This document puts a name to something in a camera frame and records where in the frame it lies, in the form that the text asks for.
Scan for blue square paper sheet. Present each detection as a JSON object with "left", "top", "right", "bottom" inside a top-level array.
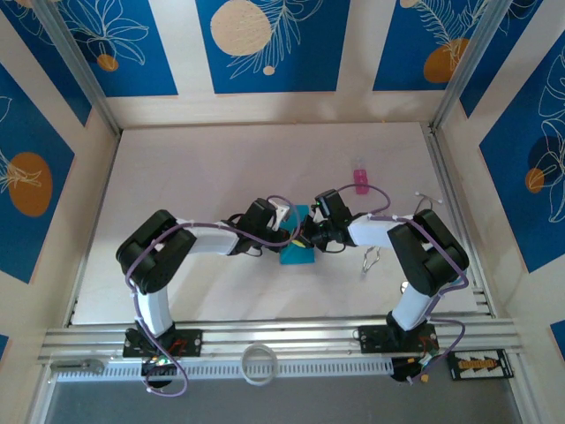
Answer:
[{"left": 278, "top": 202, "right": 318, "bottom": 266}]

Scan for pink plastic bottle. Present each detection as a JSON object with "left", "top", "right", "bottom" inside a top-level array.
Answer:
[{"left": 352, "top": 157, "right": 370, "bottom": 194}]

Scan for black wiring connector cluster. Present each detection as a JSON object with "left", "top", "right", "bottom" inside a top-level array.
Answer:
[
  {"left": 390, "top": 352, "right": 433, "bottom": 385},
  {"left": 139, "top": 355, "right": 181, "bottom": 390}
]

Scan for black yellow connector board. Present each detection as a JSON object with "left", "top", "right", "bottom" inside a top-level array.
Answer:
[{"left": 446, "top": 348, "right": 516, "bottom": 381}]

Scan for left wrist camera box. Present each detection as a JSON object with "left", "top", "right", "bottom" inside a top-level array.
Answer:
[{"left": 269, "top": 200, "right": 293, "bottom": 231}]

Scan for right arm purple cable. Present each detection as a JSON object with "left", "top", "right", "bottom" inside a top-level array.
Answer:
[{"left": 337, "top": 183, "right": 469, "bottom": 385}]

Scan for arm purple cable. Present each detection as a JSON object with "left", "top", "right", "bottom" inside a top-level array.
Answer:
[
  {"left": 337, "top": 183, "right": 469, "bottom": 385},
  {"left": 125, "top": 195, "right": 301, "bottom": 398}
]

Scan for metal wire clip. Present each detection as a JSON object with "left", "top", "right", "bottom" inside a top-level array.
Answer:
[{"left": 361, "top": 246, "right": 382, "bottom": 275}]

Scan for aluminium mounting rail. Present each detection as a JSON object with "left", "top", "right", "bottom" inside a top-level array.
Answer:
[{"left": 37, "top": 315, "right": 524, "bottom": 367}]

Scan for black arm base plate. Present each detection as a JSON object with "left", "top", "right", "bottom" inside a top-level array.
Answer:
[
  {"left": 358, "top": 325, "right": 441, "bottom": 354},
  {"left": 122, "top": 329, "right": 203, "bottom": 359}
]

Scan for white tape ring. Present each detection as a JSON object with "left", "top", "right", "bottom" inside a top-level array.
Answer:
[{"left": 240, "top": 344, "right": 280, "bottom": 386}]

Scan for white slotted cable duct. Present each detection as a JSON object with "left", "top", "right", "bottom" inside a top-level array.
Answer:
[{"left": 55, "top": 358, "right": 394, "bottom": 383}]

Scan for aluminium side rail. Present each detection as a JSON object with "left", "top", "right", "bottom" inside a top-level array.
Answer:
[{"left": 421, "top": 123, "right": 494, "bottom": 317}]

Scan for aluminium frame post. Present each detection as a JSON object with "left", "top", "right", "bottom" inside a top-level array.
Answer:
[
  {"left": 33, "top": 0, "right": 123, "bottom": 136},
  {"left": 430, "top": 0, "right": 513, "bottom": 132}
]

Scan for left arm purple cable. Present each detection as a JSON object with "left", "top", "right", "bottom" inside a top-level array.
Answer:
[{"left": 125, "top": 195, "right": 301, "bottom": 398}]

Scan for metal latch bracket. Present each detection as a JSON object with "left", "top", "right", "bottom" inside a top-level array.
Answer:
[{"left": 49, "top": 358, "right": 106, "bottom": 373}]

